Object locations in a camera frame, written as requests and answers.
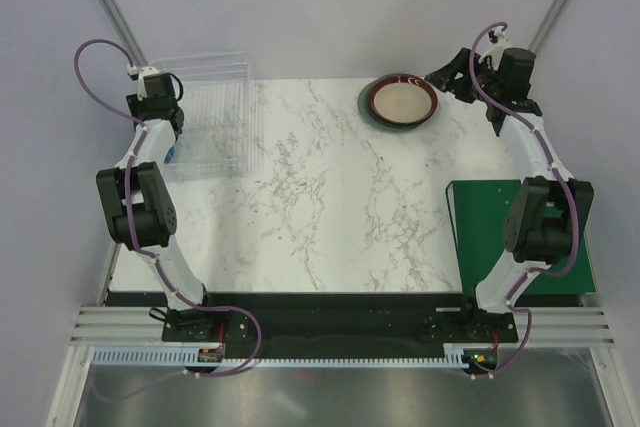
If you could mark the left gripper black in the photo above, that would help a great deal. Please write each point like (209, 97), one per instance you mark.
(154, 110)

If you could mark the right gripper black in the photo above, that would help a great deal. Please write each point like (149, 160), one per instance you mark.
(467, 80)

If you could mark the blue scalloped plate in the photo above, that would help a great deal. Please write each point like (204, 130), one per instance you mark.
(169, 155)

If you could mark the brown rimmed beige plate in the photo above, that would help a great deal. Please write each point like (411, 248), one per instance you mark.
(403, 98)

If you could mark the pale green ceramic plate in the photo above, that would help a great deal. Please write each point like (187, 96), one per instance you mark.
(369, 88)

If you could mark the dark teal floral plate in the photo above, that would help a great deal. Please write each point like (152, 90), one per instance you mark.
(369, 117)

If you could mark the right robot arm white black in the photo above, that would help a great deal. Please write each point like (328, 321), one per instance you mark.
(544, 228)

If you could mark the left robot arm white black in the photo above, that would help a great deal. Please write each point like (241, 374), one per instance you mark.
(136, 203)

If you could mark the green mat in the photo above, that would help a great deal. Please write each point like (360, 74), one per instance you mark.
(478, 209)

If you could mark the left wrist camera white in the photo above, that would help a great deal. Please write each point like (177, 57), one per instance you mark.
(139, 74)

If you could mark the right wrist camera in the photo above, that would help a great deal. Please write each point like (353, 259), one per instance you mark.
(498, 43)

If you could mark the white wire dish rack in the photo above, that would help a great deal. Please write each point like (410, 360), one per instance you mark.
(222, 127)

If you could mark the left aluminium frame post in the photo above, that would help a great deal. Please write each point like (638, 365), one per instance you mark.
(126, 35)

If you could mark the aluminium rail front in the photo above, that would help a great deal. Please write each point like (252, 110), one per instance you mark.
(544, 327)

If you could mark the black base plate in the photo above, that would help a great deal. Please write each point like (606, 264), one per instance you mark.
(365, 349)

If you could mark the left cable duct white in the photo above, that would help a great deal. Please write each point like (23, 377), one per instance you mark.
(185, 356)

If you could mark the cable duct white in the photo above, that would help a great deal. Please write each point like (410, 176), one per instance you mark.
(486, 355)
(185, 356)

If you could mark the right cable duct white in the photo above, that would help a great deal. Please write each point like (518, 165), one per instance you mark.
(486, 355)

